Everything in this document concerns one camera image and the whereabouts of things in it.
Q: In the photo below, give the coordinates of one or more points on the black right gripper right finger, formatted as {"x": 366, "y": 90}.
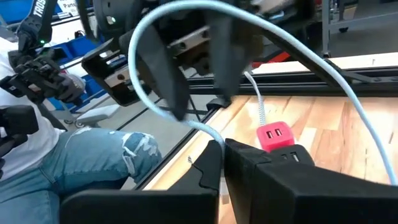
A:
{"x": 295, "y": 196}

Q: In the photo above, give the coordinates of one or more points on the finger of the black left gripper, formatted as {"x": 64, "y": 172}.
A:
{"x": 164, "y": 77}
{"x": 230, "y": 56}

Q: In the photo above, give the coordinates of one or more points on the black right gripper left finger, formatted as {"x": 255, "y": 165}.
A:
{"x": 174, "y": 205}

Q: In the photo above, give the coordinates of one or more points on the red USB charger cube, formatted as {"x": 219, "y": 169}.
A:
{"x": 275, "y": 138}

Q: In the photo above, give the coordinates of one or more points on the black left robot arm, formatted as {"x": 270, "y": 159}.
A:
{"x": 109, "y": 12}

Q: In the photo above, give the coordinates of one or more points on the person's hand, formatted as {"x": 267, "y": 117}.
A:
{"x": 70, "y": 88}

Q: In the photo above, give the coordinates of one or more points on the blue storage bin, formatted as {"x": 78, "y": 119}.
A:
{"x": 77, "y": 46}

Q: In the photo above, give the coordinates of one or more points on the person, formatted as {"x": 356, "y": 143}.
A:
{"x": 93, "y": 155}

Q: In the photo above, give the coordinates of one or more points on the grey metal bench frame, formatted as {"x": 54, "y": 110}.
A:
{"x": 325, "y": 28}

